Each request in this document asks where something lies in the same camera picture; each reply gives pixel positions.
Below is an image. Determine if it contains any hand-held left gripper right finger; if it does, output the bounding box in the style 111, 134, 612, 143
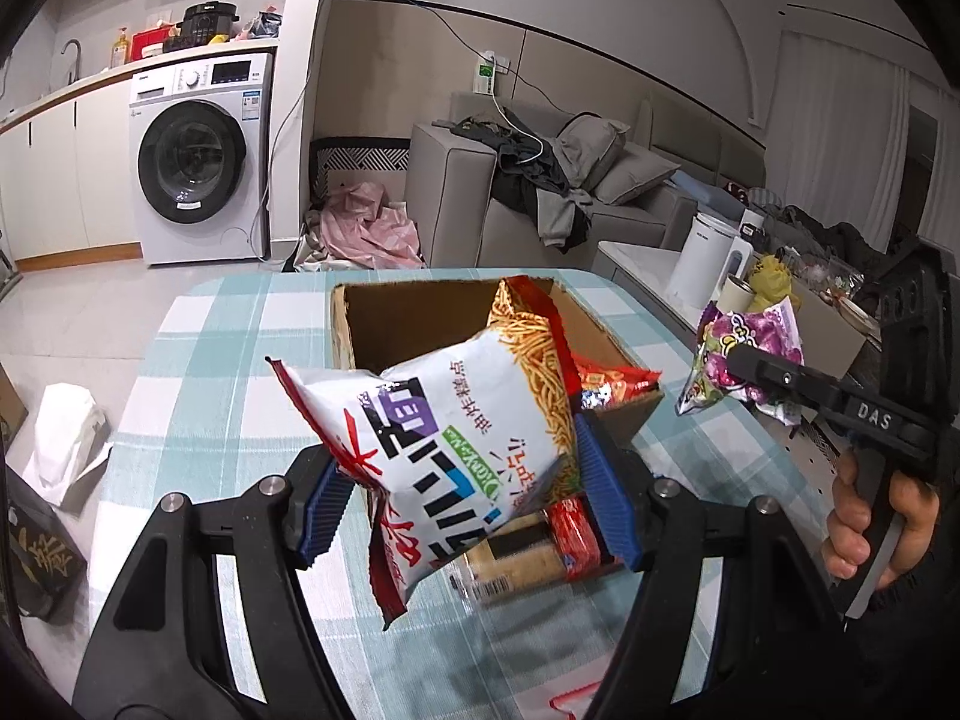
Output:
574, 409, 856, 720

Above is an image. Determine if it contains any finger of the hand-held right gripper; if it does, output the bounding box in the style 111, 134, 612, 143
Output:
724, 343, 852, 421

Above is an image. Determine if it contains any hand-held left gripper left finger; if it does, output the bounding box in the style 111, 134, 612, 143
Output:
71, 444, 376, 720

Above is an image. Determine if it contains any purple snack bag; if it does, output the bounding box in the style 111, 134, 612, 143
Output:
675, 300, 807, 428

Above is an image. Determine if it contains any orange-red snack bag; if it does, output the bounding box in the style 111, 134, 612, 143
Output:
566, 349, 665, 413

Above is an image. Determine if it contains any white noodle snack bag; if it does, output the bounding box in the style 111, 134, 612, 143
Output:
268, 277, 593, 631

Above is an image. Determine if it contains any brown cardboard box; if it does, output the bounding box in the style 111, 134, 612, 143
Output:
330, 276, 665, 533

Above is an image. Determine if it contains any person's right hand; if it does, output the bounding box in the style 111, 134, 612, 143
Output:
821, 450, 942, 593

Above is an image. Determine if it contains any small open cardboard box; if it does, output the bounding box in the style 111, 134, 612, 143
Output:
787, 277, 878, 376

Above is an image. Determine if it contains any beige cup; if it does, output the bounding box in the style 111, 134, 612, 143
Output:
716, 275, 755, 312

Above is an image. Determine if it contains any yellow plastic bag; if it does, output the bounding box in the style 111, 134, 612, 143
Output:
750, 255, 802, 312

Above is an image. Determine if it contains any tan cracker packet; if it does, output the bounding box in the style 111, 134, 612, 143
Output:
450, 517, 578, 608

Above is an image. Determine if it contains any white electric kettle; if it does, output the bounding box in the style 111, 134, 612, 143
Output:
666, 211, 751, 306

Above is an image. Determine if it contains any white coffee table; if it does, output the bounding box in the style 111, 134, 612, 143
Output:
592, 240, 886, 383

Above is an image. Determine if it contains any checked teal tablecloth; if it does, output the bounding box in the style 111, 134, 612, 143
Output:
71, 268, 841, 720

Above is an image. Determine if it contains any clear red-edged packet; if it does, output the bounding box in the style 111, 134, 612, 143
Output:
546, 682, 605, 720

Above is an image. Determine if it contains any grey pillow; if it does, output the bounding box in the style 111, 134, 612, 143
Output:
592, 142, 683, 205
551, 114, 631, 188

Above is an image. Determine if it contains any white curtain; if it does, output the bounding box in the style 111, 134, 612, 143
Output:
765, 30, 912, 203

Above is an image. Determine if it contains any pink cloth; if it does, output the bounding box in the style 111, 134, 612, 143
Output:
300, 180, 425, 271

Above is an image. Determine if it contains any black shopping bag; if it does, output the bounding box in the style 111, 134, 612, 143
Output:
0, 465, 87, 623

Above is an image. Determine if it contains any dark clothes pile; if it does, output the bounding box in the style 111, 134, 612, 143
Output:
450, 116, 593, 252

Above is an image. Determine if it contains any flat cardboard box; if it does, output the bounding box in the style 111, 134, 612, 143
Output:
0, 367, 27, 436

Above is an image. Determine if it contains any grey sofa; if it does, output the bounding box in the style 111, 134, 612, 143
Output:
405, 90, 766, 271

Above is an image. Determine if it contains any black patterned basket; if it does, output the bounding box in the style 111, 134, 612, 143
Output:
309, 136, 412, 207

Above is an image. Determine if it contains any white washing machine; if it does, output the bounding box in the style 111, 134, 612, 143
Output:
127, 52, 275, 267

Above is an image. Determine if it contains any white kitchen cabinet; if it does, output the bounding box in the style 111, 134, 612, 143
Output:
0, 79, 143, 271

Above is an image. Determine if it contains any red box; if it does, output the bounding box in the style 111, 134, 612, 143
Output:
131, 26, 181, 62

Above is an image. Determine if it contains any black pressure cooker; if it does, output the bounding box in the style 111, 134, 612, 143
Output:
163, 4, 241, 53

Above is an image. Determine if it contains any white cable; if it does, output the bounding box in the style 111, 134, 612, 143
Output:
491, 94, 545, 166

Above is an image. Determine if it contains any white wall charger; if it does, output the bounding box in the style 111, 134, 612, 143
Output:
472, 51, 511, 98

